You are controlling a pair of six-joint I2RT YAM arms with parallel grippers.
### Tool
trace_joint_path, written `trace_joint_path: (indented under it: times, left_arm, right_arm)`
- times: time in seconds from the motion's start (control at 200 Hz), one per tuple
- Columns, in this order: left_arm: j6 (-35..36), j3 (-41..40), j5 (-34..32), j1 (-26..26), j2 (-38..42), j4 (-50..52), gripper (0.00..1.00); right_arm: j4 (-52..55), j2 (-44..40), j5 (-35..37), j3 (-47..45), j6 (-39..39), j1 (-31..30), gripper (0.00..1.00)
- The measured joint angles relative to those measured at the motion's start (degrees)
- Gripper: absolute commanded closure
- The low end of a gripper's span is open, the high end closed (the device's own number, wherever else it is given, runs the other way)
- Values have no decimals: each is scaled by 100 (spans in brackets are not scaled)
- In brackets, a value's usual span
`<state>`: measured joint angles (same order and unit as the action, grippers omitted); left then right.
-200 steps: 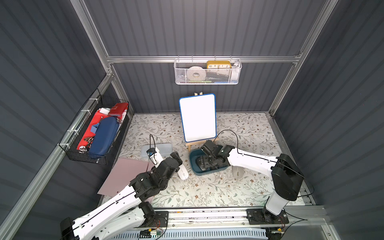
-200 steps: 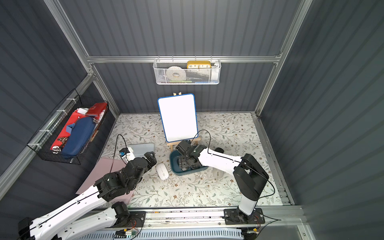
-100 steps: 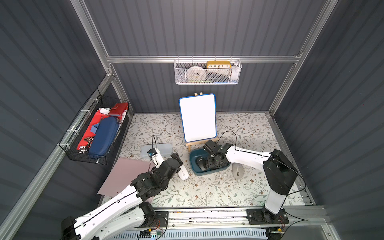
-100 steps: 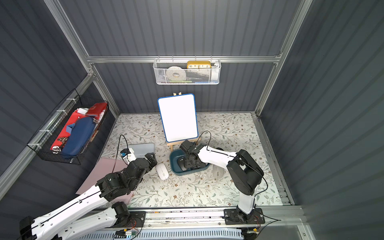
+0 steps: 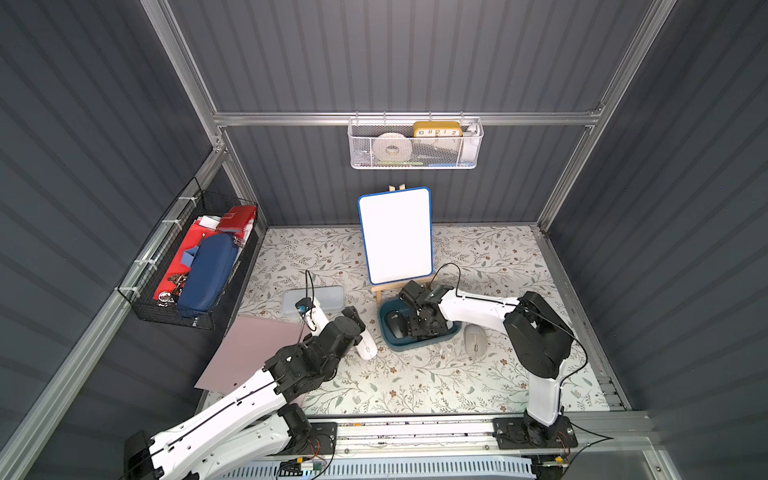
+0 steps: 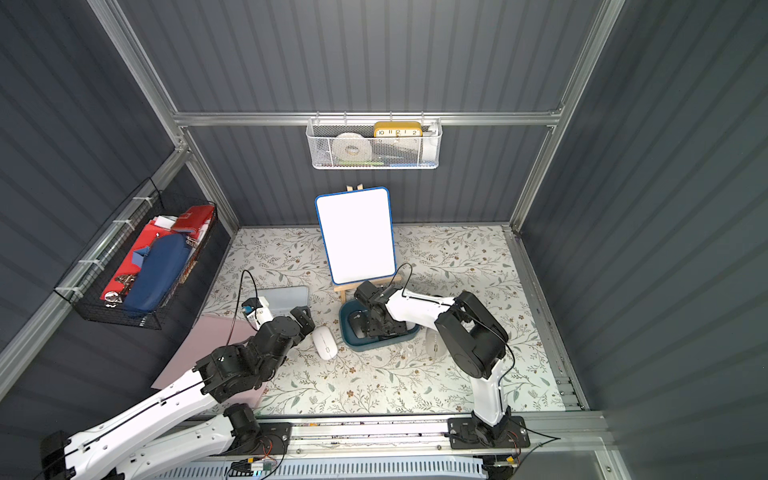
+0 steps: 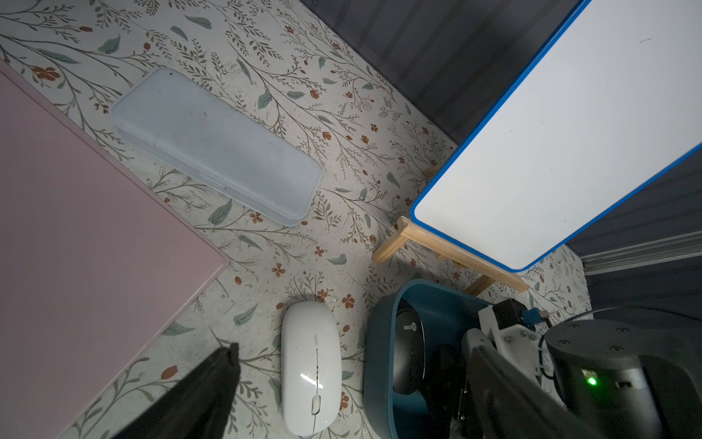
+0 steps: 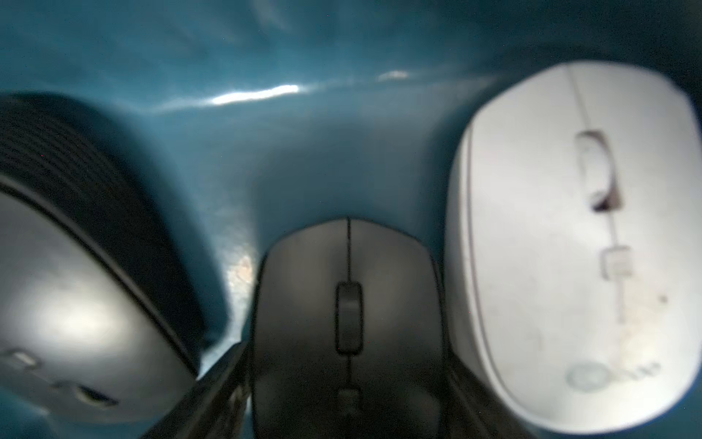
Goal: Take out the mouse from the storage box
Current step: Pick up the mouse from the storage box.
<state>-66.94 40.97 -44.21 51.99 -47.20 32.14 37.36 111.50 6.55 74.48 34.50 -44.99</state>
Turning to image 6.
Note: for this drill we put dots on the white board blue frame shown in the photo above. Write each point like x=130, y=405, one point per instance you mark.
x=356, y=235

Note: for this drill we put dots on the white tape roll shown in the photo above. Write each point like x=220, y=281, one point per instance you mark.
x=349, y=147

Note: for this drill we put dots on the grey beige computer mouse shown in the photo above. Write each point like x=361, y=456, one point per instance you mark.
x=433, y=344

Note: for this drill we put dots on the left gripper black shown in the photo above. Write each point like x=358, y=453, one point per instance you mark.
x=300, y=321

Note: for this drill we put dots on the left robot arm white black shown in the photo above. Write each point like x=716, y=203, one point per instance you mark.
x=139, y=443

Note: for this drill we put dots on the white bottle in basket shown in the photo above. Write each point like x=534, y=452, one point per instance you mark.
x=431, y=144

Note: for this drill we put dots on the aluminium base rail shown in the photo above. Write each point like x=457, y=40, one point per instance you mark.
x=383, y=446

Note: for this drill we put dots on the teal plastic storage box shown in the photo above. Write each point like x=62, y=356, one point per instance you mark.
x=354, y=308

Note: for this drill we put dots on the black wire wall basket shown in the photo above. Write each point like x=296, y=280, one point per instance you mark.
x=82, y=287

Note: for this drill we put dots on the black bulky computer mouse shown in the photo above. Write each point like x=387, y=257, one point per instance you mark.
x=358, y=326

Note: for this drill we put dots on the white wire mesh basket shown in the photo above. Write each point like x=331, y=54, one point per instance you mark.
x=388, y=153

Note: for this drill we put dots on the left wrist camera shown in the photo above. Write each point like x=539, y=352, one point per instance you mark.
x=256, y=312

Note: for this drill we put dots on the pink paper sheet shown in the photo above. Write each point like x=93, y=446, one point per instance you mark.
x=209, y=333

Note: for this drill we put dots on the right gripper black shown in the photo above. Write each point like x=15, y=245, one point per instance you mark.
x=372, y=318

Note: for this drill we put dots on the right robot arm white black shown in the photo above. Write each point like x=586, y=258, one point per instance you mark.
x=475, y=340

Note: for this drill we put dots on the yellow clock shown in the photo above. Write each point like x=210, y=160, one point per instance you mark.
x=398, y=129

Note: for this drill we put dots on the navy blue pouch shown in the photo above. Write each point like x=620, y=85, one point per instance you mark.
x=161, y=267

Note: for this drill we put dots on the grey blue flat case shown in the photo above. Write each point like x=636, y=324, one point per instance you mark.
x=280, y=301

